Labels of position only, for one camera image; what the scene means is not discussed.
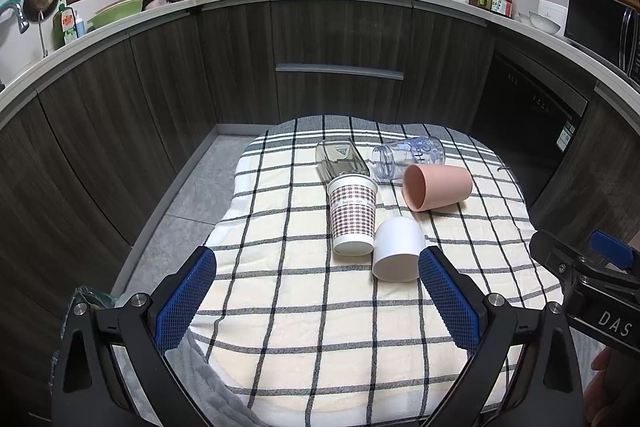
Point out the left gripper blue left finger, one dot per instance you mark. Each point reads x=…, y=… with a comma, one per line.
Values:
x=88, y=386

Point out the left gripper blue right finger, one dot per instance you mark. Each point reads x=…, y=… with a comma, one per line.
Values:
x=522, y=367

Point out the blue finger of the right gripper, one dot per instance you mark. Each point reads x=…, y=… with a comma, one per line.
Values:
x=621, y=255

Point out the plain white cup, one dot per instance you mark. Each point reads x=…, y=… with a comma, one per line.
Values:
x=397, y=248

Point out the pink plastic cup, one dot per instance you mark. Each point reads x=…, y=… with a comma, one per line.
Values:
x=427, y=187

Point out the white cup with brown dots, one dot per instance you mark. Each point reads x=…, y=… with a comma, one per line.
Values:
x=352, y=204

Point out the square clear glass cup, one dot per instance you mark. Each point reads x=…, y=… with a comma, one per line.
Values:
x=338, y=157

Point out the person's hand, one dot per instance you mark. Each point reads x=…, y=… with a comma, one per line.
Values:
x=612, y=396

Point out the grey towel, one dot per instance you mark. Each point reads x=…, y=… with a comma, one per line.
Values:
x=216, y=401

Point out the black dishwasher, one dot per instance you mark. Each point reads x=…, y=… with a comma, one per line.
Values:
x=528, y=116

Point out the black microwave oven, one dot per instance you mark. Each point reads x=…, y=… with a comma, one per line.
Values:
x=607, y=28

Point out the white black checkered cloth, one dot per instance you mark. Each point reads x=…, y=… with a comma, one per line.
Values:
x=305, y=338

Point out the white bowls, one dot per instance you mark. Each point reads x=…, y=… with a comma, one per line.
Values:
x=540, y=22

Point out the clear glass with blue print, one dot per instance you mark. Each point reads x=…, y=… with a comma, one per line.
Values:
x=388, y=162

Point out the green detergent bottle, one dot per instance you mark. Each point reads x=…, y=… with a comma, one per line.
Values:
x=64, y=29

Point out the chrome faucet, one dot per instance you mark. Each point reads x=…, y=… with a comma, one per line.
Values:
x=17, y=10

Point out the silver drawer handle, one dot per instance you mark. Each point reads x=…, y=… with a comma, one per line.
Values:
x=306, y=68

